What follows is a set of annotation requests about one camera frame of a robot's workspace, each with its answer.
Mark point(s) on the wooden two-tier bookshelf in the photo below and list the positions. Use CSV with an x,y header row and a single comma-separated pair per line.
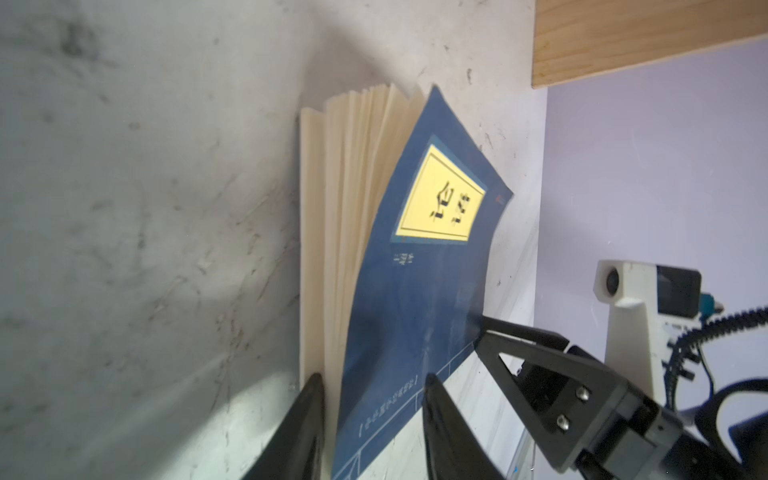
x,y
581,39

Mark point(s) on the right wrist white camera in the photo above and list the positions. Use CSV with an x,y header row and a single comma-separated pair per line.
x,y
650,307

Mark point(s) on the dark blue book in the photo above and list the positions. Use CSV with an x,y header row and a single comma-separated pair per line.
x,y
398,207

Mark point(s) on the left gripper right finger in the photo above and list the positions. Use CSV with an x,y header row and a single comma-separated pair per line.
x,y
452,451

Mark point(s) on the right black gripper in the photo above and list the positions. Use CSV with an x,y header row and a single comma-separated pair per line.
x,y
585,417

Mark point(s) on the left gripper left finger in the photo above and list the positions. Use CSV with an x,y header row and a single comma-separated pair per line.
x,y
295,450

